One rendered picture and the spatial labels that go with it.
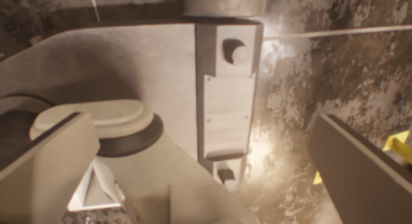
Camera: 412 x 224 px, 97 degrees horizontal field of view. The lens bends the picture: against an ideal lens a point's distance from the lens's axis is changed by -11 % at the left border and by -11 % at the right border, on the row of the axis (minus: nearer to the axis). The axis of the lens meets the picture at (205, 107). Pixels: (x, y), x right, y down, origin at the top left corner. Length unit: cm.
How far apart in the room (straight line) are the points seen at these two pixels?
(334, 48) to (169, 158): 70
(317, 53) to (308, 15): 14
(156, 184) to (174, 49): 28
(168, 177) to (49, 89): 35
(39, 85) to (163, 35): 29
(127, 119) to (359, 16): 81
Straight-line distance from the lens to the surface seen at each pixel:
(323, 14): 80
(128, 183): 31
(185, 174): 31
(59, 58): 51
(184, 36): 45
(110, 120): 36
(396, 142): 148
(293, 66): 78
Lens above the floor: 61
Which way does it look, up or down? 60 degrees down
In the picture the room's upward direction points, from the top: 158 degrees clockwise
